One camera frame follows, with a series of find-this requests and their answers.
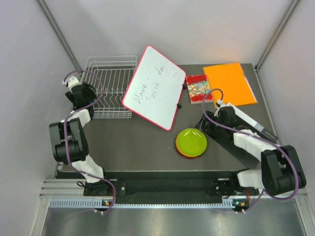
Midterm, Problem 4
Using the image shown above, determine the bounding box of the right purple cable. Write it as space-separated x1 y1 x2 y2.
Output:
201 88 300 213

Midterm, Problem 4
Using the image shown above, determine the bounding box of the orange folder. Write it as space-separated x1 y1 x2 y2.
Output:
203 63 257 106

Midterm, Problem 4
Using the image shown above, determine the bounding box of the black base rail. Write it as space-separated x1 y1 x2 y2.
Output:
55 169 261 205

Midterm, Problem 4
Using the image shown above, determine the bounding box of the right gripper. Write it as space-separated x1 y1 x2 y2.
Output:
195 111 226 136

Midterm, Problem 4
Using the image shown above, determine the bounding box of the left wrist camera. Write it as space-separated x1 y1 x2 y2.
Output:
63 76 81 90

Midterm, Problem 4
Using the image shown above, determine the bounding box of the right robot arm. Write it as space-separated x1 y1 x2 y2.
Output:
196 103 307 198

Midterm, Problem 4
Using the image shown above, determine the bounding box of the pink framed whiteboard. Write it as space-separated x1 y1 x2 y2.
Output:
122 45 186 131

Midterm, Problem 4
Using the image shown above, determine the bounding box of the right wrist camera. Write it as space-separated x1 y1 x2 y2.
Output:
214 99 229 117

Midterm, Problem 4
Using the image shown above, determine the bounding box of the white wire dish rack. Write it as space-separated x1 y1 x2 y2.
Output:
81 55 137 119

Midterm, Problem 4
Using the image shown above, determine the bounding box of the red patterned paperback book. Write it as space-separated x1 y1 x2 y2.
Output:
186 74 211 104

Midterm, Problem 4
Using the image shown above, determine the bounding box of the grey cable duct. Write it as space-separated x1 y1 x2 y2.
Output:
49 198 246 209

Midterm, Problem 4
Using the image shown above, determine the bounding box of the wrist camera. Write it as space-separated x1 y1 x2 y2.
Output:
214 99 229 117
63 76 81 90

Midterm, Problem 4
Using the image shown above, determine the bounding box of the lime green plate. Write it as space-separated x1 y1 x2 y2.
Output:
175 128 207 159

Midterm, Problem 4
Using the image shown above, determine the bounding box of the black box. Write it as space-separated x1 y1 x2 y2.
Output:
195 103 278 169

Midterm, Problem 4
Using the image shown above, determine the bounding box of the orange plate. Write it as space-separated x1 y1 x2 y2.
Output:
175 141 207 159

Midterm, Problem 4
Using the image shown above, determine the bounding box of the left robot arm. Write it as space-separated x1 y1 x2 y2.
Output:
49 82 112 195

